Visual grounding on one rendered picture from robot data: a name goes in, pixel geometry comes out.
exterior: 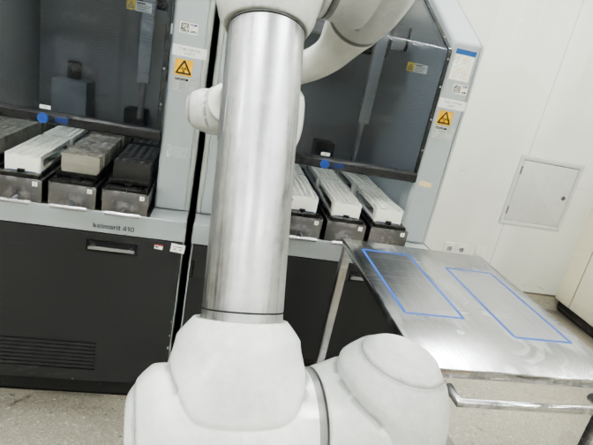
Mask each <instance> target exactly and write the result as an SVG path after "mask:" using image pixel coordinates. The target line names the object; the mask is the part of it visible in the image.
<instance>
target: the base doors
mask: <svg viewBox="0 0 593 445"><path fill-rule="evenodd" d="M555 298H556V299H557V300H558V301H559V302H561V303H562V304H563V305H565V306H566V307H568V308H569V309H570V310H572V311H573V312H574V313H576V314H577V315H578V316H580V317H581V318H582V319H583V320H585V321H586V322H588V324H589V325H590V326H592V327H593V207H592V209H591V210H590V213H589V217H588V219H587V221H586V223H585V225H584V228H583V230H582V234H581V235H580V238H579V240H578V242H577V245H576V247H575V249H574V252H573V255H572V257H571V260H570V261H569V263H568V266H567V269H566V272H565V274H564V276H563V278H562V280H561V283H560V285H559V288H558V290H557V293H556V295H555Z"/></svg>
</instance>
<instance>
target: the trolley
mask: <svg viewBox="0 0 593 445"><path fill-rule="evenodd" d="M350 259H351V260H352V261H353V263H354V265H355V267H356V268H357V271H358V272H359V274H360V276H362V278H363V280H364V282H365V284H366V286H367V287H368V289H369V291H370V292H371V294H372V295H373V297H374V299H375V301H376V302H377V304H378V306H379V308H380V310H381V311H382V313H383V314H384V316H385V317H386V319H387V321H388V323H389V325H390V326H391V328H392V330H393V331H394V333H395V334H396V335H398V336H403V337H405V338H408V339H409V340H411V341H413V342H415V343H418V344H419V345H421V346H422V347H424V348H425V349H426V350H427V351H429V352H430V353H431V354H432V355H433V357H434V358H435V359H436V361H437V362H438V364H439V368H440V371H441V373H442V376H443V377H444V378H455V379H468V380H480V381H503V382H515V383H528V384H539V385H552V386H563V387H576V388H593V350H592V349H591V348H590V347H589V346H588V345H586V344H585V343H584V342H583V341H581V340H580V339H579V338H578V337H577V336H575V335H574V334H573V333H572V332H570V331H569V330H568V329H567V328H565V327H564V326H563V325H562V324H561V323H559V322H558V321H557V320H555V319H554V318H553V317H552V316H551V315H550V314H548V312H546V311H545V310H544V309H543V308H542V307H541V306H539V305H538V304H537V303H536V302H534V301H533V300H532V299H531V298H529V297H528V296H527V295H526V294H525V293H523V292H522V291H521V290H520V289H518V288H517V287H516V286H515V285H514V284H512V283H511V282H510V281H509V280H507V279H506V278H505V277H504V276H503V275H502V274H501V273H500V272H499V271H497V270H496V269H495V268H494V267H492V266H491V265H490V264H489V263H487V262H486V261H485V260H484V259H482V258H481V257H480V256H474V255H467V254H460V253H448V252H441V251H434V250H427V249H421V248H414V247H407V246H400V245H388V244H381V243H373V242H367V241H360V240H354V239H346V238H344V239H343V241H342V252H341V257H340V260H339V264H338V268H337V271H336V275H335V279H334V285H333V288H332V292H331V297H330V300H329V304H328V308H327V314H326V318H325V321H324V325H323V328H322V333H321V337H320V340H319V347H318V350H317V354H316V358H315V361H314V364H317V363H319V362H322V361H325V357H326V354H327V347H328V344H329V340H330V336H331V333H332V329H333V325H334V320H335V316H336V313H337V309H338V305H339V302H340V298H341V294H342V288H343V284H344V281H345V277H346V274H347V270H348V266H349V260H350ZM447 390H448V395H449V396H450V398H451V399H452V401H453V402H454V404H455V406H456V407H462V408H477V409H492V410H506V411H534V412H550V413H564V414H579V415H591V417H590V419H589V423H588V424H587V426H586V428H585V430H584V432H583V434H582V437H581V439H580V440H579V442H578V444H577V445H593V406H580V405H567V404H541V403H527V402H513V401H500V400H486V399H472V398H460V396H459V394H458V393H457V391H456V389H455V388H454V385H453V384H452V383H447Z"/></svg>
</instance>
